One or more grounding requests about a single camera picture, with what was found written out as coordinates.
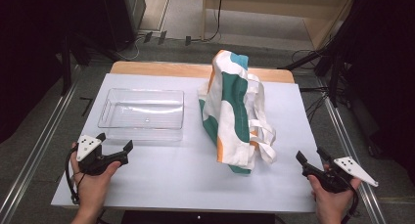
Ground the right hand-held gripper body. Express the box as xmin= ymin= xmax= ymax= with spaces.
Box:
xmin=301 ymin=156 xmax=380 ymax=195

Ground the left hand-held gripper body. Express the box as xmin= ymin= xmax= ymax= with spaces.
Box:
xmin=75 ymin=134 xmax=129 ymax=177

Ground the white green orange tote bag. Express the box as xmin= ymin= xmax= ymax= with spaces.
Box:
xmin=197 ymin=49 xmax=278 ymax=176

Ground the person's right hand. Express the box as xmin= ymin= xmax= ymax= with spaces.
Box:
xmin=307 ymin=163 xmax=362 ymax=216

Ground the person's left hand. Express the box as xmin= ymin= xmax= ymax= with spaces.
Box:
xmin=69 ymin=150 xmax=121 ymax=215

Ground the clear plastic container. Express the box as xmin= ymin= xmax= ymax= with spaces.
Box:
xmin=97 ymin=87 xmax=186 ymax=142

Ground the black metal stand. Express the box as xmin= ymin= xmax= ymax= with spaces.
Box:
xmin=277 ymin=44 xmax=348 ymax=109
xmin=59 ymin=30 xmax=122 ymax=97

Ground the wooden table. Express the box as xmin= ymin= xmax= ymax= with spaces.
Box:
xmin=110 ymin=61 xmax=296 ymax=85

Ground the dark curtain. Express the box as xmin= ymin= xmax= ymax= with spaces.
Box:
xmin=337 ymin=0 xmax=415 ymax=186
xmin=0 ymin=0 xmax=111 ymax=144

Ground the black cabinet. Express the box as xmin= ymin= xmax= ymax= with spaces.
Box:
xmin=100 ymin=0 xmax=147 ymax=52

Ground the metal floor rail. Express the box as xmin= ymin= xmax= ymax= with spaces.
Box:
xmin=317 ymin=78 xmax=389 ymax=224
xmin=0 ymin=81 xmax=80 ymax=220

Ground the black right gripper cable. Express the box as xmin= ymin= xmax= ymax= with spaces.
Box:
xmin=341 ymin=181 xmax=360 ymax=224

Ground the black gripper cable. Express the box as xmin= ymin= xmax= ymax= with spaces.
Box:
xmin=341 ymin=181 xmax=360 ymax=224
xmin=65 ymin=145 xmax=81 ymax=205

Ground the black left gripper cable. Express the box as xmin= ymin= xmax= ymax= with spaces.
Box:
xmin=65 ymin=145 xmax=81 ymax=205

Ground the black hanging cable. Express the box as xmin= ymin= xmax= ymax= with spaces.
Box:
xmin=199 ymin=0 xmax=225 ymax=43

